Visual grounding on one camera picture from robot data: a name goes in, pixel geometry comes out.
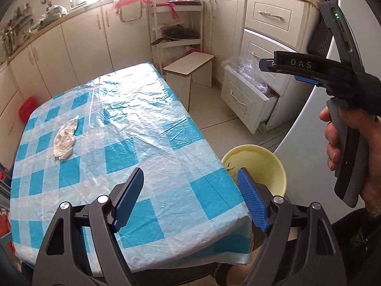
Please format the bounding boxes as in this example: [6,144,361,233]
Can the blue white checkered tablecloth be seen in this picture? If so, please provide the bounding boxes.
[10,63,251,272]

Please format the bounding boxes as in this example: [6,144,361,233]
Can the person's right hand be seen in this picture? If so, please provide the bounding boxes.
[319,106,381,215]

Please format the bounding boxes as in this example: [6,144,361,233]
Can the red cloth on shelf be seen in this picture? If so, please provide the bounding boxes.
[156,2,179,20]

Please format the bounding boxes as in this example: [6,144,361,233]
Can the clear plastic bag in drawer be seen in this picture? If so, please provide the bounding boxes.
[221,56,269,94]

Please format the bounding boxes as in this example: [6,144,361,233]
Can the white tissue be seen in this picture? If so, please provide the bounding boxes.
[53,116,79,160]

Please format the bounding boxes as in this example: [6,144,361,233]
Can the white lower kitchen cabinets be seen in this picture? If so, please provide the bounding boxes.
[1,0,320,167]

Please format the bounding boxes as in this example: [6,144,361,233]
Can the red plastic container on floor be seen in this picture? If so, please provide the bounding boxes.
[18,96,39,124]

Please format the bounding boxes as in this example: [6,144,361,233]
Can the black frying pan on shelf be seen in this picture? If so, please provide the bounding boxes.
[151,25,200,46]

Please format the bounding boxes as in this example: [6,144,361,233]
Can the small white wooden stool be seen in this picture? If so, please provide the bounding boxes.
[163,52,214,110]

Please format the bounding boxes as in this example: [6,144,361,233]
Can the open white drawer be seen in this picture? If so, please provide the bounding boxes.
[221,66,279,134]

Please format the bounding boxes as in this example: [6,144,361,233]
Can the red plastic bag on cabinet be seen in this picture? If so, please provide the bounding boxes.
[114,0,150,14]

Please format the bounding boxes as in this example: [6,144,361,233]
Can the yellow plastic trash bin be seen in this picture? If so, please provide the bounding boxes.
[221,145,287,196]

